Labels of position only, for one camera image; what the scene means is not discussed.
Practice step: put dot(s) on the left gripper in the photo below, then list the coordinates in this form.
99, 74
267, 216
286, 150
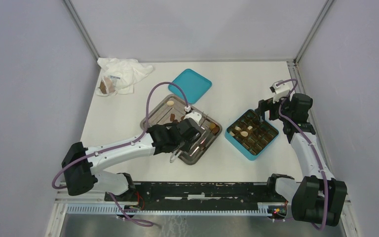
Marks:
187, 146

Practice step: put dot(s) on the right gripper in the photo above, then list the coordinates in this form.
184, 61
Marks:
265, 105

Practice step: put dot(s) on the metal serving tongs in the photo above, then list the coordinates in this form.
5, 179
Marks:
198, 148

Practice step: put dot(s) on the steel tray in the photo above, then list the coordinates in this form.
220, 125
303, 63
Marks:
171, 109

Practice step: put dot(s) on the teal chocolate box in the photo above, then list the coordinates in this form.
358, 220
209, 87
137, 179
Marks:
261, 136

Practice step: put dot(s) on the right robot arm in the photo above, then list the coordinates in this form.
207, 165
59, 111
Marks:
318, 199

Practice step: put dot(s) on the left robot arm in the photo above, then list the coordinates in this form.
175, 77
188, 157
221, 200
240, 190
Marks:
84, 169

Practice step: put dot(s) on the oval white chocolate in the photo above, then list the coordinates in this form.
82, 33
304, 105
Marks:
244, 133

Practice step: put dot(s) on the plastic bag with chocolate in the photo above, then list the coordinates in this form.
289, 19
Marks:
107, 86

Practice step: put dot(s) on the teal box lid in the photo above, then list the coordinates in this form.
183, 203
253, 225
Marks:
192, 84

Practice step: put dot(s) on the white crumpled cloth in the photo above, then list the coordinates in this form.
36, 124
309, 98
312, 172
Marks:
130, 71

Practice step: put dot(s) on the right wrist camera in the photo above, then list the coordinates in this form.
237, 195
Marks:
280, 90

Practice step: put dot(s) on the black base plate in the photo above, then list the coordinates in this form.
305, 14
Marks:
200, 196

